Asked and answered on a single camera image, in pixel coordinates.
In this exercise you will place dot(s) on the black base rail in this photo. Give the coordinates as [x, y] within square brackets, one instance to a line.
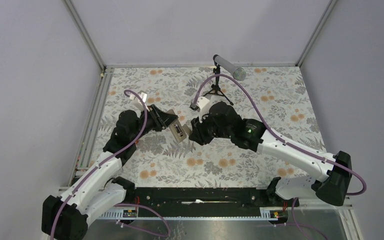
[205, 202]

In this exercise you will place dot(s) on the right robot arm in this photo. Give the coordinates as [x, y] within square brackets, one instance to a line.
[327, 178]

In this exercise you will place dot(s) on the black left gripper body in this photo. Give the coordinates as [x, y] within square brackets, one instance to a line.
[154, 122]

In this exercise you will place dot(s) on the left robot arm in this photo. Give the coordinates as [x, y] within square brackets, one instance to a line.
[68, 216]

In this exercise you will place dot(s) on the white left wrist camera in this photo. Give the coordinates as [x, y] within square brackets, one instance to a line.
[139, 101]

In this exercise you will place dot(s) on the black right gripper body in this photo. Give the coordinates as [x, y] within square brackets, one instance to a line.
[207, 130]

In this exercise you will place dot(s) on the floral table mat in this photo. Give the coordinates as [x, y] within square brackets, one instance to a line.
[278, 94]

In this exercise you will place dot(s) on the white remote control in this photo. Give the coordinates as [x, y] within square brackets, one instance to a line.
[175, 126]

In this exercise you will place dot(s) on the grey microphone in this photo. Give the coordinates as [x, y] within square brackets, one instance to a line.
[238, 73]

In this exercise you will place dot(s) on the grey battery compartment cover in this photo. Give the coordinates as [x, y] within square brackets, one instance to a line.
[187, 130]

